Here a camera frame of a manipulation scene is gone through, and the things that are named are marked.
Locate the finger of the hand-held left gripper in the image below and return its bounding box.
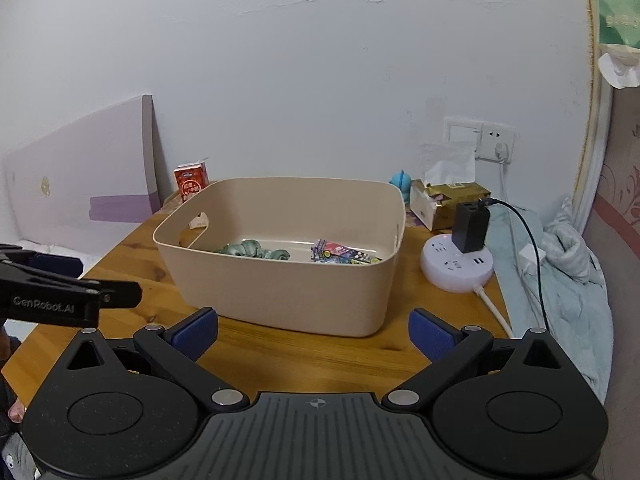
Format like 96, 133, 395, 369
0, 260, 143, 309
0, 244, 83, 279

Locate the black charger block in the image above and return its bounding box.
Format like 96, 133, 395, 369
452, 201, 491, 254

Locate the black charger cable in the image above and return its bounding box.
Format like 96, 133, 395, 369
479, 196, 552, 333

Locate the clear plastic bag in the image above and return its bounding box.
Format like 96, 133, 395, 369
420, 142, 476, 183

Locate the long cartoon print box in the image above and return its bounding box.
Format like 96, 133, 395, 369
310, 240, 383, 265

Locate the small white adapter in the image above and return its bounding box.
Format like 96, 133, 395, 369
520, 245, 548, 273

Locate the green fabric scrunchie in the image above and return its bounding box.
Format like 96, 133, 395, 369
216, 240, 291, 261

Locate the floral panel with white frame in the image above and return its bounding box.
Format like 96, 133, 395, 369
572, 0, 640, 480

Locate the light blue blanket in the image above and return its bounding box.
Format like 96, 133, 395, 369
487, 195, 613, 406

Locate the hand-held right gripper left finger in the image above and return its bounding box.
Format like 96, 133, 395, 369
59, 307, 252, 414

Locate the red drink carton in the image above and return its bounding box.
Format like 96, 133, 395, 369
173, 160, 210, 204

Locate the white wall socket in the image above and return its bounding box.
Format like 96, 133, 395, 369
477, 121, 518, 163

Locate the round white power strip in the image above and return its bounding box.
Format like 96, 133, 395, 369
420, 232, 496, 293

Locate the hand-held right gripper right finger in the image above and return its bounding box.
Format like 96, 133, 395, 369
381, 307, 577, 414

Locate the white and purple board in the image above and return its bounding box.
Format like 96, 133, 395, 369
2, 94, 161, 251

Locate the green tissue pack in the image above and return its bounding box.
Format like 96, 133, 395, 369
595, 0, 640, 88

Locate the gold and white box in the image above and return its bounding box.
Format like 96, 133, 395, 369
410, 180, 492, 232

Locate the white wall switch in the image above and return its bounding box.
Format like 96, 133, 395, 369
444, 116, 483, 153

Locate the beige plastic storage bin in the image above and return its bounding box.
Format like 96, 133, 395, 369
152, 176, 407, 338

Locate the blue toy figure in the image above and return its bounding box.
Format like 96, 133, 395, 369
390, 170, 412, 206

